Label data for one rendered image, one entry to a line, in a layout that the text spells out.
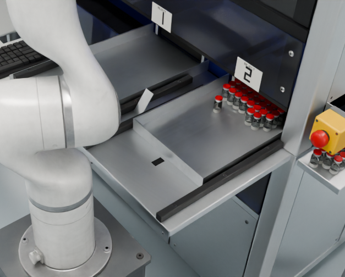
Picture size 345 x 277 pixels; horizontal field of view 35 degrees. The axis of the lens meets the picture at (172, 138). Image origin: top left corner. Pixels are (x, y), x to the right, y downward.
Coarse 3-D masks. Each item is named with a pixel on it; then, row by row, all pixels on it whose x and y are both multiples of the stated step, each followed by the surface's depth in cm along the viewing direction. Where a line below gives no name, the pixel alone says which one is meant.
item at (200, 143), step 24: (192, 96) 149; (144, 120) 141; (168, 120) 144; (192, 120) 144; (216, 120) 145; (240, 120) 146; (168, 144) 137; (192, 144) 137; (216, 144) 138; (240, 144) 139; (264, 144) 135; (192, 168) 126; (216, 168) 132
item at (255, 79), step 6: (240, 60) 138; (240, 66) 138; (252, 66) 135; (240, 72) 139; (246, 72) 138; (252, 72) 136; (258, 72) 134; (240, 78) 140; (246, 78) 139; (252, 78) 137; (258, 78) 135; (252, 84) 138; (258, 84) 136; (258, 90) 137
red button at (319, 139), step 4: (316, 132) 124; (320, 132) 123; (324, 132) 124; (312, 136) 124; (316, 136) 123; (320, 136) 123; (324, 136) 123; (312, 140) 125; (316, 140) 124; (320, 140) 123; (324, 140) 123; (316, 144) 124; (320, 144) 123; (324, 144) 123
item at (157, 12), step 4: (152, 4) 157; (156, 4) 155; (152, 8) 157; (156, 8) 156; (160, 8) 154; (152, 12) 158; (156, 12) 157; (160, 12) 155; (164, 12) 154; (168, 12) 152; (152, 16) 159; (156, 16) 157; (160, 16) 156; (164, 16) 155; (168, 16) 153; (152, 20) 160; (156, 20) 158; (160, 20) 157; (164, 20) 155; (168, 20) 154; (160, 24) 158; (164, 24) 156; (168, 24) 155; (164, 28) 157; (168, 28) 155
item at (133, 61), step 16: (128, 32) 169; (144, 32) 173; (96, 48) 164; (112, 48) 167; (128, 48) 168; (144, 48) 168; (160, 48) 169; (176, 48) 170; (112, 64) 161; (128, 64) 161; (144, 64) 162; (160, 64) 163; (176, 64) 163; (192, 64) 164; (208, 64) 161; (112, 80) 155; (128, 80) 156; (144, 80) 156; (160, 80) 157; (128, 96) 145
